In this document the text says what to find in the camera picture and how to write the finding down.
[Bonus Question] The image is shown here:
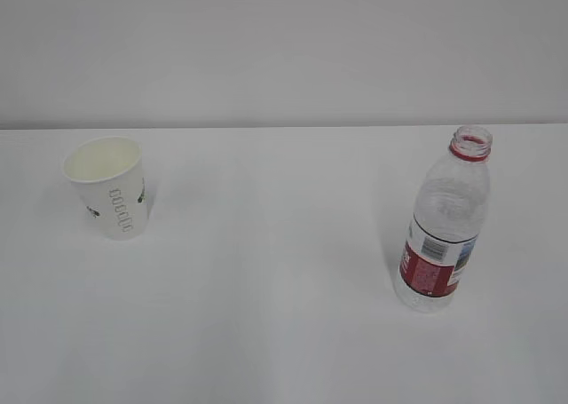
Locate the clear plastic water bottle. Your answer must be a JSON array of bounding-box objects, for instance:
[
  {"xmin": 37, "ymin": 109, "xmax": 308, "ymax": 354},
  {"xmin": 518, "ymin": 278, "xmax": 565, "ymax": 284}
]
[{"xmin": 394, "ymin": 125, "xmax": 493, "ymax": 313}]

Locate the white paper cup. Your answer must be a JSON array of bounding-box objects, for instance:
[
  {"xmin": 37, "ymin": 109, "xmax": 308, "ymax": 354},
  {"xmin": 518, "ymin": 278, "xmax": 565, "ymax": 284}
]
[{"xmin": 62, "ymin": 136, "xmax": 149, "ymax": 241}]

